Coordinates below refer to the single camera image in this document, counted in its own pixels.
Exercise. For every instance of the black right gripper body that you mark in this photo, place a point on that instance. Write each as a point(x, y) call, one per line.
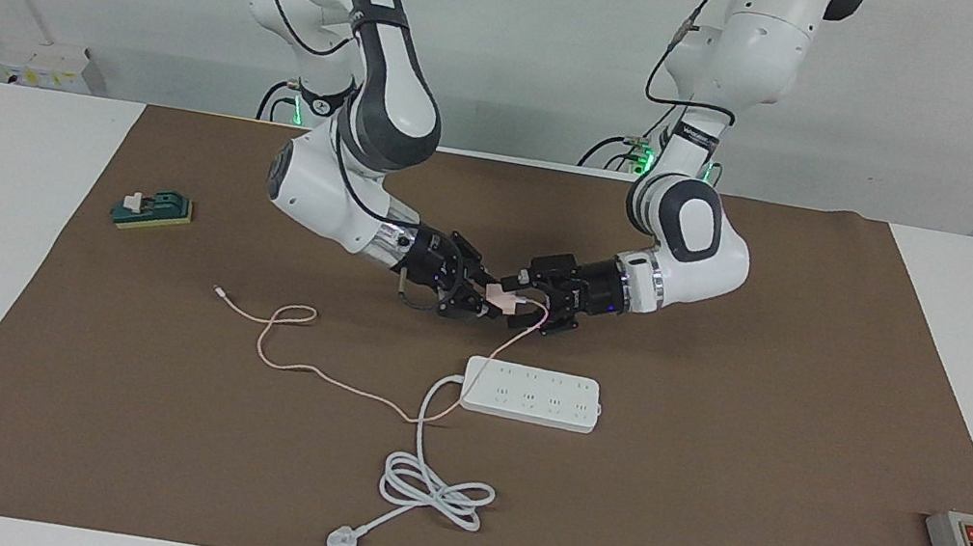
point(425, 258)

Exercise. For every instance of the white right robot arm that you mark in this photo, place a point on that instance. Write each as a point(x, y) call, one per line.
point(377, 99)

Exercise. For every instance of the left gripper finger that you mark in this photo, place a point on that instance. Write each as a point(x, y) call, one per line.
point(557, 321)
point(535, 285)

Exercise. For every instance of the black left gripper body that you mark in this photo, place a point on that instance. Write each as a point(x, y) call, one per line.
point(601, 289)

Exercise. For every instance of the green knife switch block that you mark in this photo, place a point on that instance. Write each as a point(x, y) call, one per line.
point(164, 210)

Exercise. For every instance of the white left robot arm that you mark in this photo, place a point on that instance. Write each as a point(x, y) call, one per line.
point(698, 229)

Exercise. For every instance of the brown table mat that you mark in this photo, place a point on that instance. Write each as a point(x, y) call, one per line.
point(701, 522)

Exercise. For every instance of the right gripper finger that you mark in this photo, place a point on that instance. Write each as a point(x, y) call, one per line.
point(467, 304)
point(473, 263)

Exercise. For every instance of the pink charger adapter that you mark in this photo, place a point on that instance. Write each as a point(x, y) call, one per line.
point(502, 295)

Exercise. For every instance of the white power strip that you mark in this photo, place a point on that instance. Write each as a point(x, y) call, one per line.
point(535, 396)

